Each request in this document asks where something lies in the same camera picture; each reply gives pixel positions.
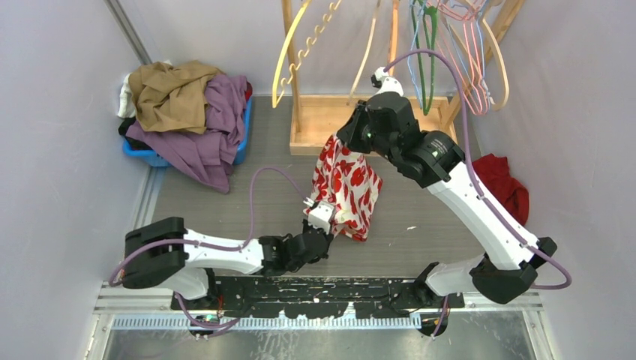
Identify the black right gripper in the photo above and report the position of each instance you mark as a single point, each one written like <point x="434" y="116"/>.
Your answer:
<point x="348" y="135"/>

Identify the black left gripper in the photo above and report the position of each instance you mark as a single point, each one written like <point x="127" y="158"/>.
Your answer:
<point x="307" y="228"/>

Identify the red poppy print skirt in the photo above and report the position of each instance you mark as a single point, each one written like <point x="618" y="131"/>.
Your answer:
<point x="346" y="180"/>

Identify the yellow hanger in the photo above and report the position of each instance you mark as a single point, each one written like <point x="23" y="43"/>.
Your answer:
<point x="290" y="26"/>

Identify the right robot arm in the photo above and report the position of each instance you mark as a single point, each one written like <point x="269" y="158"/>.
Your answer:
<point x="385" y="124"/>

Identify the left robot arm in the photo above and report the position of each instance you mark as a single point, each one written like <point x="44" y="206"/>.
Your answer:
<point x="165" y="254"/>

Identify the wooden hanger rack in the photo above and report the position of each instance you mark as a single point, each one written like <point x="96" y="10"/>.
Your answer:
<point x="315" y="117"/>

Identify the wavy wooden hanger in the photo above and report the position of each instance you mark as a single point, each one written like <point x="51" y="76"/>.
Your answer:
<point x="291" y="67"/>

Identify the orange hanger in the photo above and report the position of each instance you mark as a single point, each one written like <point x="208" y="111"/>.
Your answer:
<point x="394" y="34"/>

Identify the light wooden hanger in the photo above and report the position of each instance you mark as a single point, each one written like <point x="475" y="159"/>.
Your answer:
<point x="364" y="59"/>

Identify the beige wooden hanger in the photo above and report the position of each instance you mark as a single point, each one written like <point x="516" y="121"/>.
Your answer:
<point x="493" y="43"/>

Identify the pink hanger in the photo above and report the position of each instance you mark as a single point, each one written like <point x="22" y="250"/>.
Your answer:
<point x="463" y="42"/>

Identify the red garment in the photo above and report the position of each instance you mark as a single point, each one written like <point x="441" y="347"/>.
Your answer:
<point x="495" y="173"/>

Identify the purple garment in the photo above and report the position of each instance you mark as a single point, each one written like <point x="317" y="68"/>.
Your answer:
<point x="207" y="158"/>

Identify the blue plastic basket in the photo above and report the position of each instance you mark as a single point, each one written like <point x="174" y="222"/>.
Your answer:
<point x="155" y="160"/>

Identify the tan garment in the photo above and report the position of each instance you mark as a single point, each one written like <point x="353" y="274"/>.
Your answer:
<point x="171" y="98"/>

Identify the white garment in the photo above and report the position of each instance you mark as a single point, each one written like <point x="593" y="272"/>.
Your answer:
<point x="126" y="107"/>

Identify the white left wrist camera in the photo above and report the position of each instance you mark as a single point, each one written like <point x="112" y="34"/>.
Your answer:
<point x="320" y="214"/>

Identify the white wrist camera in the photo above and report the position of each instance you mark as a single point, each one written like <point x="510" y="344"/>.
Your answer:
<point x="384" y="82"/>
<point x="320" y="214"/>

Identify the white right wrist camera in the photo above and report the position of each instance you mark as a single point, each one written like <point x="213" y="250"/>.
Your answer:
<point x="384" y="82"/>

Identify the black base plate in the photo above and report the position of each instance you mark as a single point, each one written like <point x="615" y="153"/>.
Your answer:
<point x="319" y="297"/>

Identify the aluminium rail frame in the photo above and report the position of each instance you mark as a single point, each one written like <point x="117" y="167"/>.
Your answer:
<point x="128" y="324"/>

